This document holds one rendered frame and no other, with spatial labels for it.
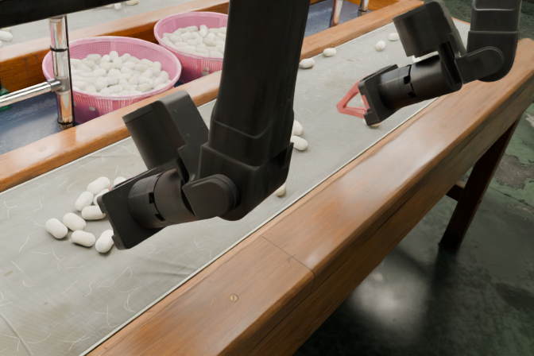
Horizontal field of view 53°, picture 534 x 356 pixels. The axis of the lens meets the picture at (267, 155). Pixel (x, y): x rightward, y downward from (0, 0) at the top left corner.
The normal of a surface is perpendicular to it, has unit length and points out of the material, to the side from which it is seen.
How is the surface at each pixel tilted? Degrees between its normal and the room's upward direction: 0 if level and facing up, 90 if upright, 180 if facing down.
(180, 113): 45
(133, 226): 49
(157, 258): 0
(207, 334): 0
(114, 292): 0
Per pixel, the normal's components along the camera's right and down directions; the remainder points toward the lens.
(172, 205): -0.65, 0.35
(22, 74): 0.77, 0.45
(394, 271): 0.14, -0.81
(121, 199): 0.66, -0.18
